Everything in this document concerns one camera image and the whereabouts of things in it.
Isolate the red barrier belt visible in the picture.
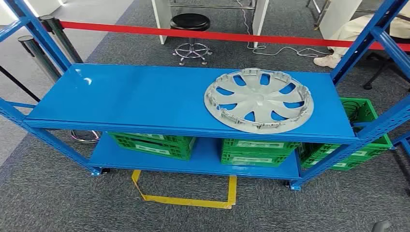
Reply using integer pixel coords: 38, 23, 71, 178
60, 20, 410, 52

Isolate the grey plastic wheel cover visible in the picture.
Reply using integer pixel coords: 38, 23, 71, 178
204, 68, 315, 134

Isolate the person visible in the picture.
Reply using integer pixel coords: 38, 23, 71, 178
313, 13, 410, 70

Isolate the dark metal stanchion post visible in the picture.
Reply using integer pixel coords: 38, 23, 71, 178
38, 15, 85, 65
17, 35, 102, 144

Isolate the black round stool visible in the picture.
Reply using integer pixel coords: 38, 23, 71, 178
170, 13, 213, 66

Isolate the black slanted pole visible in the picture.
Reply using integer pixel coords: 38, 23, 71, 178
0, 65, 41, 102

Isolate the white desk with metal legs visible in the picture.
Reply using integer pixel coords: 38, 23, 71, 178
306, 0, 385, 41

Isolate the blue metal shelf rack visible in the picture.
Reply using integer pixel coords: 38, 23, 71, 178
0, 0, 410, 192
392, 130, 410, 158

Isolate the tall open green plastic crate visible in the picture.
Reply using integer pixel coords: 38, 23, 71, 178
298, 97, 394, 172

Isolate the white panel with light strips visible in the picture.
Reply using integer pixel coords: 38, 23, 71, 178
0, 0, 70, 26

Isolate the black office chair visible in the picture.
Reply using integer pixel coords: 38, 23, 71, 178
363, 35, 410, 91

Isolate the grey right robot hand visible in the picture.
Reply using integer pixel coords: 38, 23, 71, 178
371, 220, 394, 232

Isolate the thin white cable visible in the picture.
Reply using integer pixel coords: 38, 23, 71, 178
235, 0, 334, 59

